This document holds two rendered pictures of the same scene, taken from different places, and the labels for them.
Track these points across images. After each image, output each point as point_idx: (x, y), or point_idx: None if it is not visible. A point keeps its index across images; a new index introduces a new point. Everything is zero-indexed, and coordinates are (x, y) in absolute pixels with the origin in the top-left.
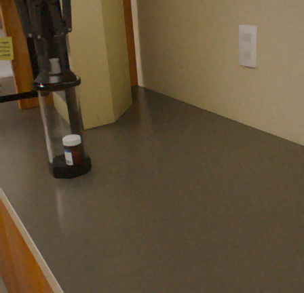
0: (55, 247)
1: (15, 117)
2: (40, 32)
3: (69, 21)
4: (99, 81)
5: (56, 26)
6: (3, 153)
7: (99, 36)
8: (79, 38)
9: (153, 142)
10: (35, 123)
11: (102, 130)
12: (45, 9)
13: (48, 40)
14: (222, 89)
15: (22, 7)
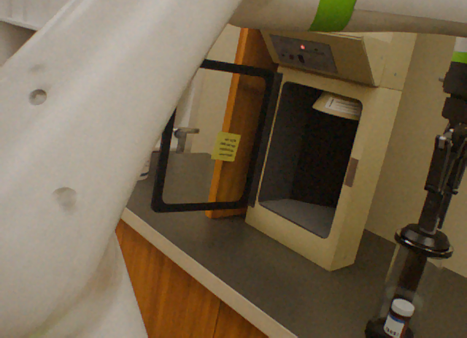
0: None
1: (217, 231)
2: (444, 187)
3: (461, 177)
4: (360, 217)
5: (451, 181)
6: (270, 298)
7: (377, 169)
8: (365, 168)
9: (431, 304)
10: (255, 247)
11: (354, 275)
12: (286, 112)
13: (276, 147)
14: (458, 243)
15: (446, 159)
